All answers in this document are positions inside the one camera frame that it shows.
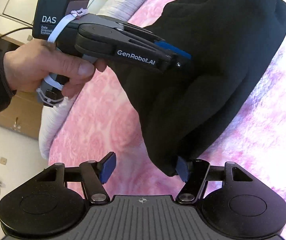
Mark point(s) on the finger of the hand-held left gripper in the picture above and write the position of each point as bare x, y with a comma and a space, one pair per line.
175, 51
165, 62

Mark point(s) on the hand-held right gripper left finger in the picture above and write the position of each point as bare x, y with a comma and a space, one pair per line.
108, 167

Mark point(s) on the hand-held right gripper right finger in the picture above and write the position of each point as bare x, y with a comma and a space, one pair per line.
183, 169

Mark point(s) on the black jacket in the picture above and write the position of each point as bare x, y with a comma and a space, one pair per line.
208, 92

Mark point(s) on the person's left hand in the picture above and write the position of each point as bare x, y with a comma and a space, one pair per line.
33, 65

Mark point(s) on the pink floral blanket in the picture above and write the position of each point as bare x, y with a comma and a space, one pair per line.
95, 120

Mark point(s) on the wooden door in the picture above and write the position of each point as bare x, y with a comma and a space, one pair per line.
25, 115

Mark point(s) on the bronze wall switch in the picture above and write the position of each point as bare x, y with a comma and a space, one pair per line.
3, 160

